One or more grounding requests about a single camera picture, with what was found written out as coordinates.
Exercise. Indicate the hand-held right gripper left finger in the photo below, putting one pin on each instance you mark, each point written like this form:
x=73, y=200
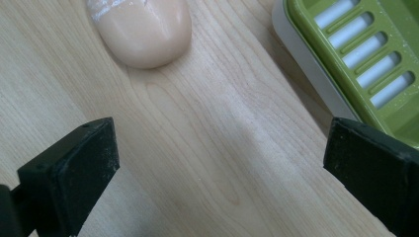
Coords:
x=75, y=171

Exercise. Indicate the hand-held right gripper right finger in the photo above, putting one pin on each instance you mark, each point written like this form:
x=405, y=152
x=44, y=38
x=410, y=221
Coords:
x=375, y=174

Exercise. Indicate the green and white soap dish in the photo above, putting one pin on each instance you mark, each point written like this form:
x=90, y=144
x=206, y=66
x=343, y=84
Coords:
x=359, y=52

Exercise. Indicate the peach soap bar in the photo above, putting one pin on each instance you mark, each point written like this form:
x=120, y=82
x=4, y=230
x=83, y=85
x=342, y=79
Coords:
x=145, y=31

